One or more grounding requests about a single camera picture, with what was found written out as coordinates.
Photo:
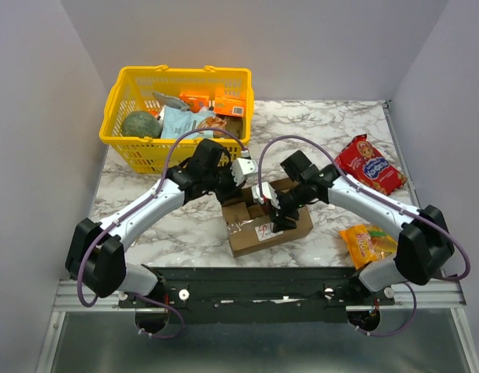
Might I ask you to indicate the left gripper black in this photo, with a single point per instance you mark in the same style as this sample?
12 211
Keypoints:
233 191

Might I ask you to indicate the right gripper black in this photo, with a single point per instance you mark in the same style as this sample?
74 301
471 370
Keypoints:
283 210

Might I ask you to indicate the brown cardboard express box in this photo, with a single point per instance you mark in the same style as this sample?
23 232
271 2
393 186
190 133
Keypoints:
249 227

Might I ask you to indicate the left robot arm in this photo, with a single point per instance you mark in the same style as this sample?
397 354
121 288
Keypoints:
96 257

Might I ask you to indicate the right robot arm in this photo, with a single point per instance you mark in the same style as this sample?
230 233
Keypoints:
422 245

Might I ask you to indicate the orange box right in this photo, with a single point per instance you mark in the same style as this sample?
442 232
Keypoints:
228 105

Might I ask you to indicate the orange box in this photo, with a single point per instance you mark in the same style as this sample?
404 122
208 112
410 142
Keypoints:
196 101
228 105

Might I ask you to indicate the orange box left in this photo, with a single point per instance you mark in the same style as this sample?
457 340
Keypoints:
196 101

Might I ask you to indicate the light blue chips bag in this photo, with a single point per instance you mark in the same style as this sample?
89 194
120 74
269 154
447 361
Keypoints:
176 122

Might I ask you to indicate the yellow orange snack bag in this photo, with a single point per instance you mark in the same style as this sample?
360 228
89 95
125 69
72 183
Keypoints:
367 243

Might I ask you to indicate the red candy bag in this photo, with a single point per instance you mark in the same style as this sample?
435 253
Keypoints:
364 162

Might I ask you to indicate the grey foil packet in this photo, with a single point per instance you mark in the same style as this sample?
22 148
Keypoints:
170 101

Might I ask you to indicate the green melon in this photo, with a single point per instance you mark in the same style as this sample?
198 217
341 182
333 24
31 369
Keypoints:
141 124

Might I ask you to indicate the yellow plastic shopping basket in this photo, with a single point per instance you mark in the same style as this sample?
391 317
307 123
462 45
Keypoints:
133 90

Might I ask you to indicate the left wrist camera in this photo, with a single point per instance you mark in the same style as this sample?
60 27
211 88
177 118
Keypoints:
242 169

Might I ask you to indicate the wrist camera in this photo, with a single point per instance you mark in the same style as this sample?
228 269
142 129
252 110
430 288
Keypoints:
266 196
242 169

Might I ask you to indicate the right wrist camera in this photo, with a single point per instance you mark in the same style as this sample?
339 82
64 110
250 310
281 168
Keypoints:
266 196

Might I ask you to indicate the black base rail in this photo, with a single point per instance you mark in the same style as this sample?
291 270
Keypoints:
207 295

